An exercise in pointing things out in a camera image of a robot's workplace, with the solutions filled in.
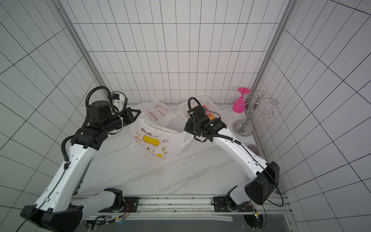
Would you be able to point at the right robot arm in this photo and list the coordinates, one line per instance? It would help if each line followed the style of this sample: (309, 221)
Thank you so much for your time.
(263, 176)

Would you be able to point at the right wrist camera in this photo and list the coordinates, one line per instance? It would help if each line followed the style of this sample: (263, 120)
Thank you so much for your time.
(198, 115)

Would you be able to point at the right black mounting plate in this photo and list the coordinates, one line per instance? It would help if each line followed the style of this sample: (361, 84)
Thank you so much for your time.
(224, 205)

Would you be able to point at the black mounting plate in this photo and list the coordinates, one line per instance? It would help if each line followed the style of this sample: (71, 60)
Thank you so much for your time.
(129, 204)
(224, 205)

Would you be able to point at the silver metal glass rack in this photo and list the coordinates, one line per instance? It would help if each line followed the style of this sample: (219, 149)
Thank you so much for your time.
(244, 127)

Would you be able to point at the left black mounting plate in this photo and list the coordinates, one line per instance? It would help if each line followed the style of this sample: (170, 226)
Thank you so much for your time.
(129, 204)

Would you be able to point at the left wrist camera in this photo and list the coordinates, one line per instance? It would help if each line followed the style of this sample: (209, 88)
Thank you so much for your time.
(119, 99)

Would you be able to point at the orange pink peach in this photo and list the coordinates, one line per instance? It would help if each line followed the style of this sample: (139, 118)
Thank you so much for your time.
(210, 116)

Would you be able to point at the pink plastic wine glass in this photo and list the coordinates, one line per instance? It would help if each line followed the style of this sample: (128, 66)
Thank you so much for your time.
(239, 104)

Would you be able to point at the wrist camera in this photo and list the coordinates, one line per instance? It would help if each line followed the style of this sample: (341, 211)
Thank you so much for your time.
(198, 115)
(119, 99)

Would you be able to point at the white perforated plastic basket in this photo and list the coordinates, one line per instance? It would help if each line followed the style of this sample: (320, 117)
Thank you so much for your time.
(211, 107)

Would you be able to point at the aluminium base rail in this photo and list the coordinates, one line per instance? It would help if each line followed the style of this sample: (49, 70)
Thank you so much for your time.
(190, 207)

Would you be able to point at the white bag with red print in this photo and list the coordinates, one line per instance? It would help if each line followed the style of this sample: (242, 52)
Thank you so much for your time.
(157, 111)

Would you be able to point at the translucent white plastic bag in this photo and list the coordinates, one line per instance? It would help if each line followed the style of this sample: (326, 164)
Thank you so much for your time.
(157, 140)

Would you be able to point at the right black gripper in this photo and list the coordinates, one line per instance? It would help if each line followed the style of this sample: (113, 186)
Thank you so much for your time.
(190, 127)

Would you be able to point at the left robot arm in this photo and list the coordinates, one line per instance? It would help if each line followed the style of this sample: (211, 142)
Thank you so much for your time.
(107, 114)

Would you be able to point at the pale pink mug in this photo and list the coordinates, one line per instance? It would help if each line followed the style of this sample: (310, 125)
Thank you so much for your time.
(255, 149)

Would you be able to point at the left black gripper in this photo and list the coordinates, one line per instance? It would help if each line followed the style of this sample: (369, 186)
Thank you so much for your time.
(128, 112)

